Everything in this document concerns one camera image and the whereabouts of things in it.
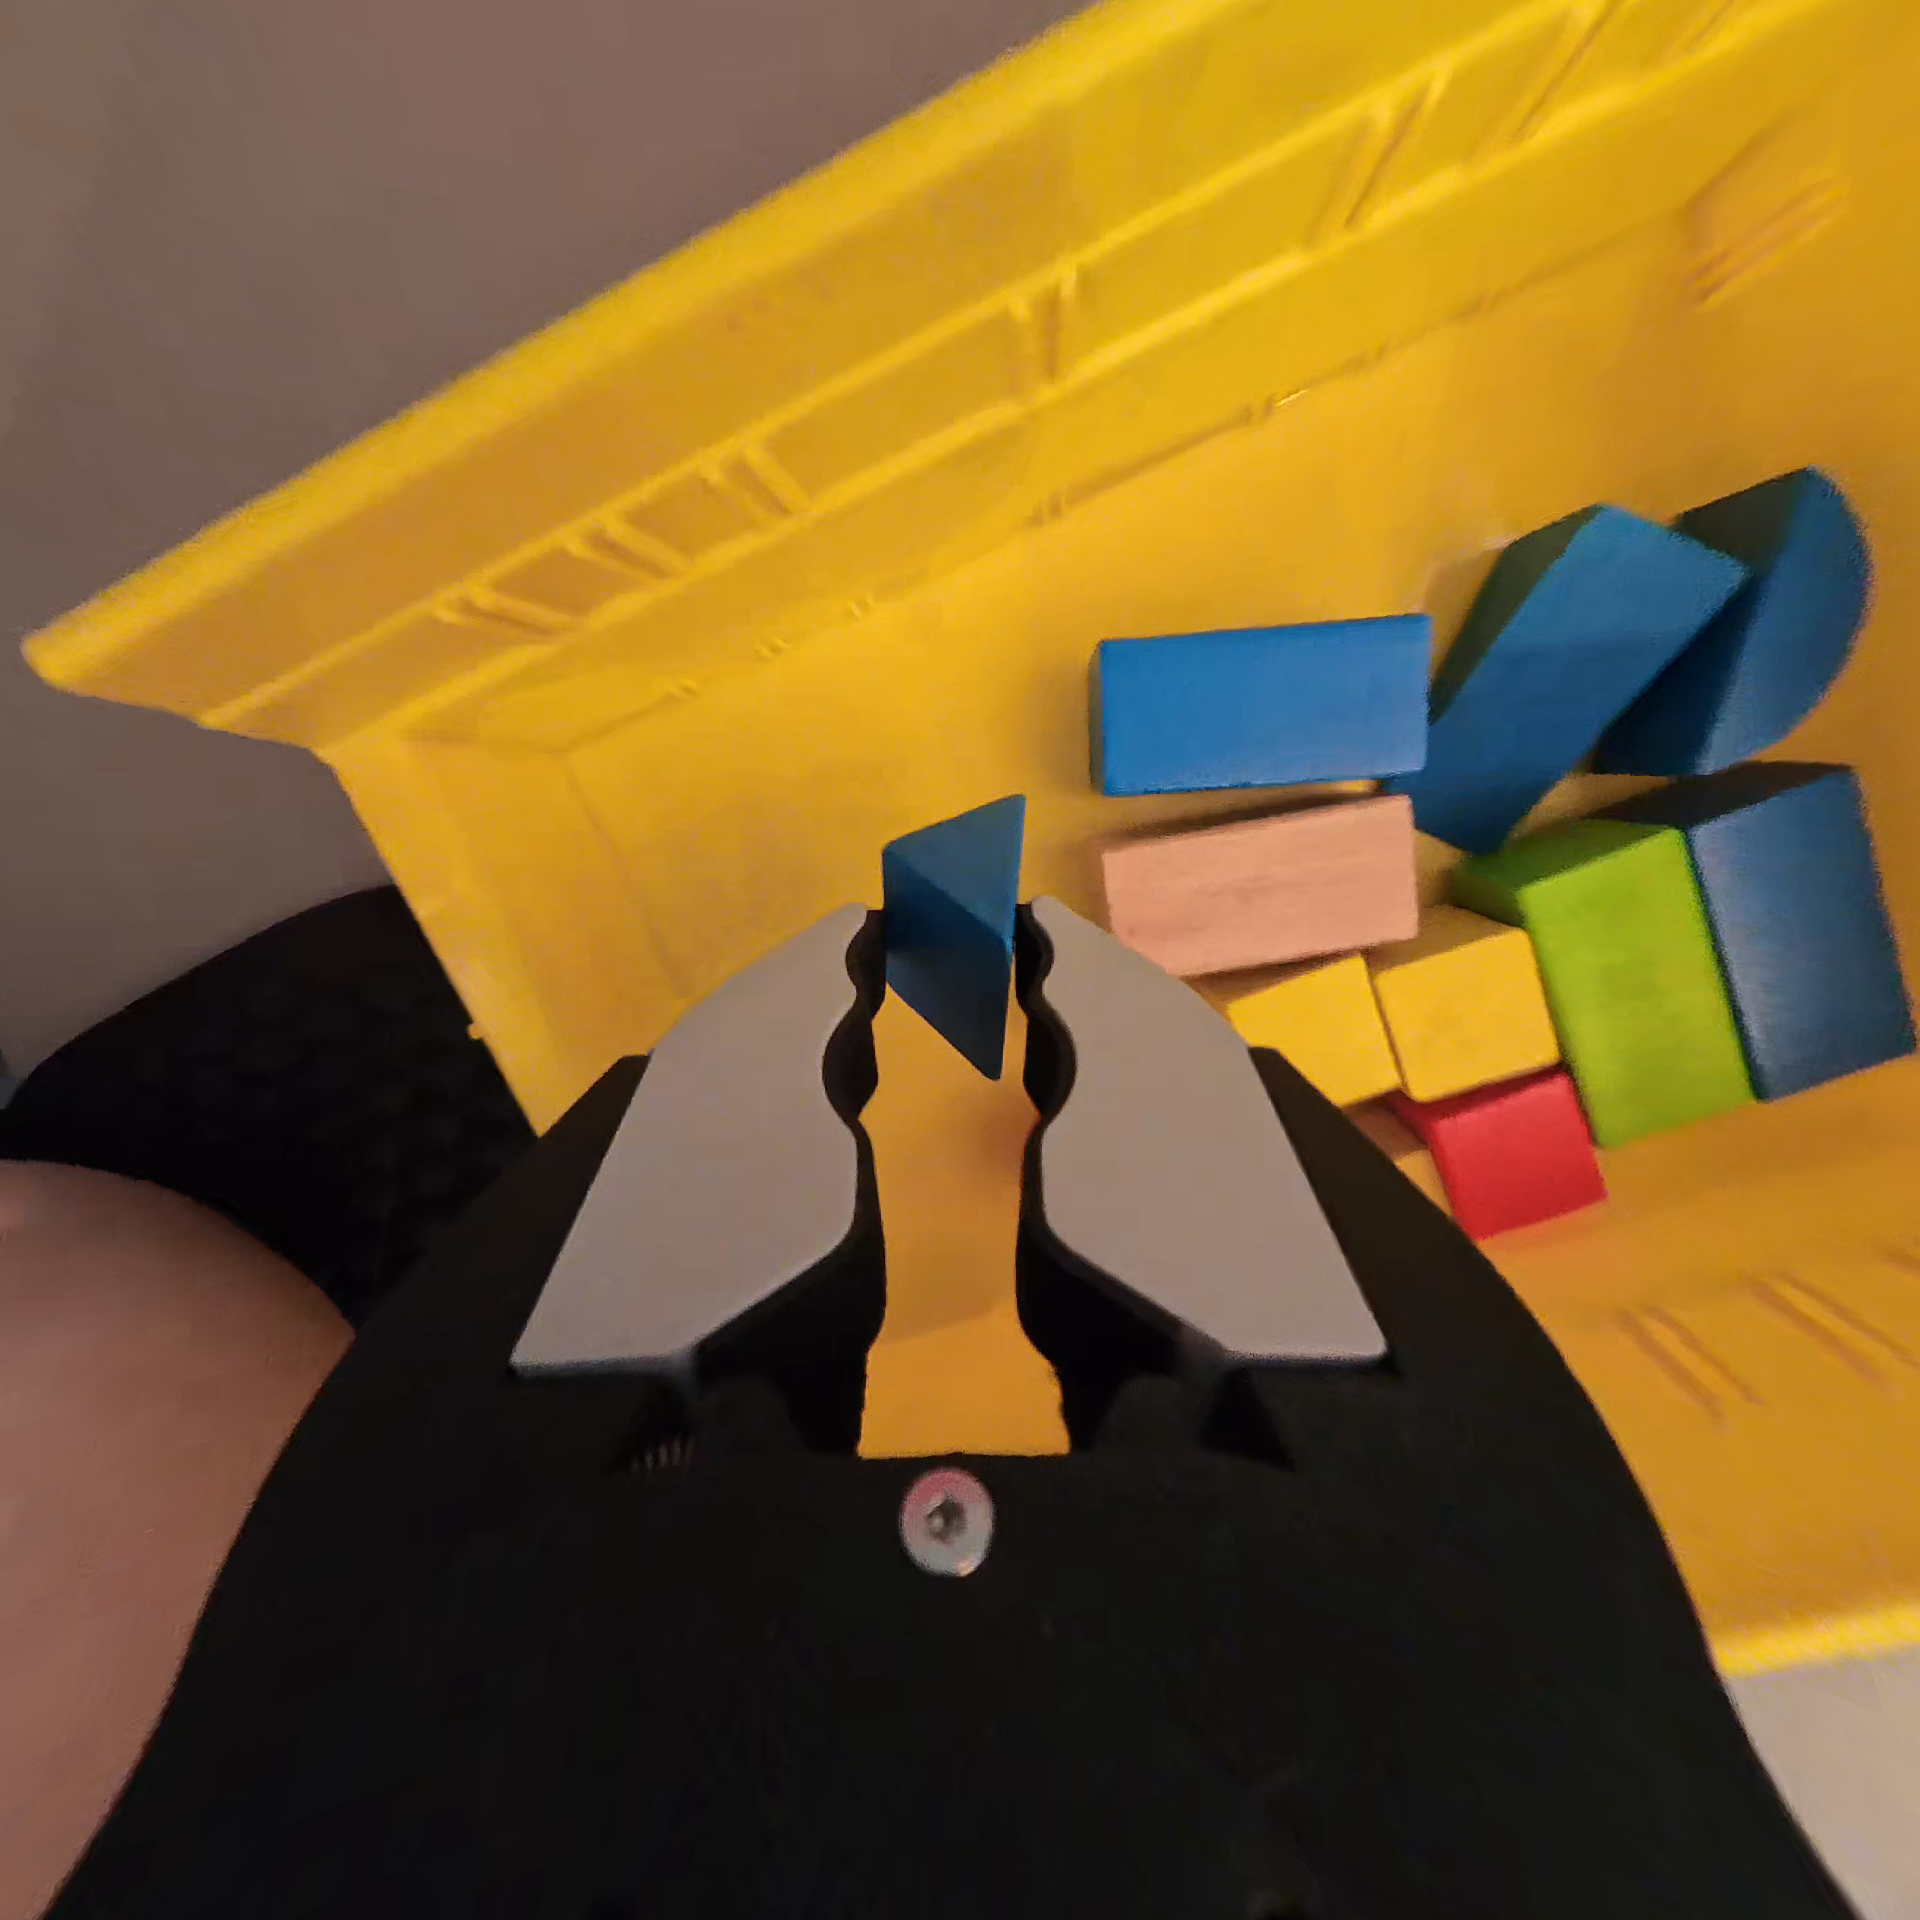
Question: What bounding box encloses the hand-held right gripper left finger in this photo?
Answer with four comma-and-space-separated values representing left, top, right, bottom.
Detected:
509, 901, 894, 1430

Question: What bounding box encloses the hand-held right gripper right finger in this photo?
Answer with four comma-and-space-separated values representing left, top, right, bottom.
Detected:
1015, 896, 1389, 1430

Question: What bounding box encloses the orange wooden cube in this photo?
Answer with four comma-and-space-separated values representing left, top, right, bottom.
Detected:
1199, 951, 1403, 1107
1350, 1101, 1452, 1211
1366, 903, 1561, 1103

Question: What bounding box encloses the beige long wooden block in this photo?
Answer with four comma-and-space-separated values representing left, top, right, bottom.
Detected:
1100, 795, 1420, 979

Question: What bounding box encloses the red wooden cube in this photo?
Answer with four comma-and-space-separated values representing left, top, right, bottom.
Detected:
1387, 1067, 1606, 1239

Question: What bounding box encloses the small blue triangle block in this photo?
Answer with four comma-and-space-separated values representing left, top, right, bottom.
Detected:
882, 795, 1029, 1080

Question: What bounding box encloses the green wooden block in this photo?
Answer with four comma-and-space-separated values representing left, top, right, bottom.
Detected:
1446, 815, 1758, 1149

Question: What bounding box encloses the blue rectangular wooden block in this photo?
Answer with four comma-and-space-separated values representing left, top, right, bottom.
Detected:
1093, 613, 1434, 798
1395, 504, 1749, 855
1598, 760, 1920, 1103

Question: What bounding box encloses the yellow plastic bin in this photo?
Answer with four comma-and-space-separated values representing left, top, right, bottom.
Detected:
22, 0, 1920, 1679

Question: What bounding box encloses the blue half-round wooden block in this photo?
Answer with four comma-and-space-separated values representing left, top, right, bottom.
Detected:
1591, 469, 1875, 778

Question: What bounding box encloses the person's right forearm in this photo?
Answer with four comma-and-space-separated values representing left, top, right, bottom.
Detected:
0, 1160, 357, 1920

